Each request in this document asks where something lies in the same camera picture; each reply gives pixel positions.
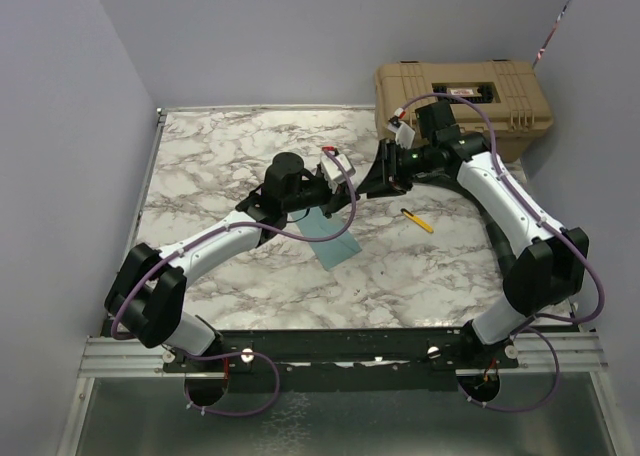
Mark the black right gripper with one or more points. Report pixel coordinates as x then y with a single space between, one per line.
385 177

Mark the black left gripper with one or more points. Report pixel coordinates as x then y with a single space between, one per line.
336 201

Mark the light blue paper envelope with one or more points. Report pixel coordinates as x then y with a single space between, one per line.
313 224

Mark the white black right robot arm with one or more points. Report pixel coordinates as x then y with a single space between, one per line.
547 264

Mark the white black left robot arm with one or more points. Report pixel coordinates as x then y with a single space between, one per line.
147 297

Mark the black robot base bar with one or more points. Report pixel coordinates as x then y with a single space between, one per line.
349 360

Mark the yellow utility knife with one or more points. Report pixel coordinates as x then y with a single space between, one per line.
417 220

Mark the tan plastic tool case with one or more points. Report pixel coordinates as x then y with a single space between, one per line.
507 91

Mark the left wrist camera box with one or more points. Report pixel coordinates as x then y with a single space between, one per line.
335 167

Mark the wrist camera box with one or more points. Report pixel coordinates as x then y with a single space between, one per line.
404 134
335 167

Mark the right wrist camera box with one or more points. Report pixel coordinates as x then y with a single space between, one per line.
404 134

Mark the aluminium rail frame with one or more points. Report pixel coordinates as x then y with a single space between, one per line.
553 403

